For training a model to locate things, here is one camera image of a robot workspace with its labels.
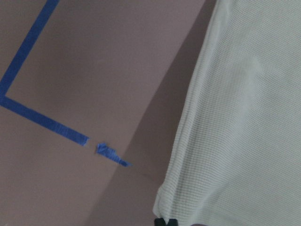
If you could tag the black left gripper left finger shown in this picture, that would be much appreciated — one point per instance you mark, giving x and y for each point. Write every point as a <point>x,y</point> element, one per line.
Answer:
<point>159,222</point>

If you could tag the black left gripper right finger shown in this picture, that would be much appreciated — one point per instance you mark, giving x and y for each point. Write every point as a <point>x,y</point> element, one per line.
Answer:
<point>172,222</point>

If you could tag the sage green long-sleeve shirt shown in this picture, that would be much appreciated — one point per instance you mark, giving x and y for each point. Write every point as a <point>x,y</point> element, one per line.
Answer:
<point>236,157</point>

